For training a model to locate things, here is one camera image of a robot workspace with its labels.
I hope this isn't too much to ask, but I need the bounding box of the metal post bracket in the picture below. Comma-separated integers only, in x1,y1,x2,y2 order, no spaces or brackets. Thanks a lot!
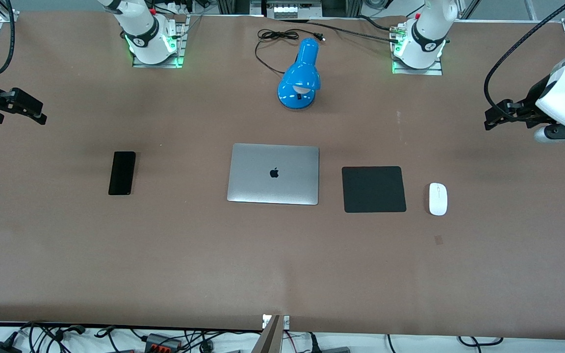
261,314,291,329

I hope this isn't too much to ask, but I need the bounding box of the black cable bundle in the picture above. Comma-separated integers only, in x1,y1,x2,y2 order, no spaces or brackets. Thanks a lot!
19,321,88,353
183,329,263,353

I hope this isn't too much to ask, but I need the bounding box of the black smartphone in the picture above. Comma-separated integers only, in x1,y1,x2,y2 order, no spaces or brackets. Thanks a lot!
108,151,136,196

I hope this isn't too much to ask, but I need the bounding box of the brown table cover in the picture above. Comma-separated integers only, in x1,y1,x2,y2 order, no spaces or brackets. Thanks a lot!
0,10,565,341

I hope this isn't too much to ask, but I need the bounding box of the silver closed laptop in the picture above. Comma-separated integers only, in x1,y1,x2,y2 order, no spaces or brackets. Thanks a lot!
227,143,320,206

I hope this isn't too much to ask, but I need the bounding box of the grey slanted post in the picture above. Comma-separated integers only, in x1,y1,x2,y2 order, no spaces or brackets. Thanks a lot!
250,315,283,353

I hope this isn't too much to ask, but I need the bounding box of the black mouse pad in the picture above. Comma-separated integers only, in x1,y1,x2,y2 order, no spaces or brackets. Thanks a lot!
341,166,407,214

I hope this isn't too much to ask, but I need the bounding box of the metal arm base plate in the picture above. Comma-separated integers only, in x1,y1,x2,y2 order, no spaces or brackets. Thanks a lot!
131,14,189,69
391,22,444,76

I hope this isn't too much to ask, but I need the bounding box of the connector block with orange levers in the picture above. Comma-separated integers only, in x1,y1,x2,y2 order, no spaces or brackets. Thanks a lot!
144,333,183,353

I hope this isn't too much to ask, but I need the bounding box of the white power strip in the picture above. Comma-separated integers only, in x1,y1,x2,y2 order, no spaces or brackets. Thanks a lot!
273,4,323,20

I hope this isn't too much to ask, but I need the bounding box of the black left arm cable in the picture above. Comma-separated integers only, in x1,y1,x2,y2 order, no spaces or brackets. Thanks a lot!
483,0,565,123

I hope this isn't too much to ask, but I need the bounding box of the white computer mouse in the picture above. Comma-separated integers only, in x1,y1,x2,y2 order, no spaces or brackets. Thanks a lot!
428,182,448,216

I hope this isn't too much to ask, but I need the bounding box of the thick black power cable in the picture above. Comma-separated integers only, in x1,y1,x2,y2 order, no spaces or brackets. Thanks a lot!
356,15,401,33
282,19,402,45

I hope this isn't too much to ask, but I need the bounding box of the blue desk lamp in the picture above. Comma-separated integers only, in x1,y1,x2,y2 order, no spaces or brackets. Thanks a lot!
277,38,321,110

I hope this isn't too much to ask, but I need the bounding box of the aluminium frame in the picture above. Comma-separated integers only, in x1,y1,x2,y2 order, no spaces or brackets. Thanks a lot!
216,0,362,19

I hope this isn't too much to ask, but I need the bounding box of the thin black lamp cord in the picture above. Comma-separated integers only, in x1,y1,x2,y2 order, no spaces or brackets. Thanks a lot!
254,28,326,76

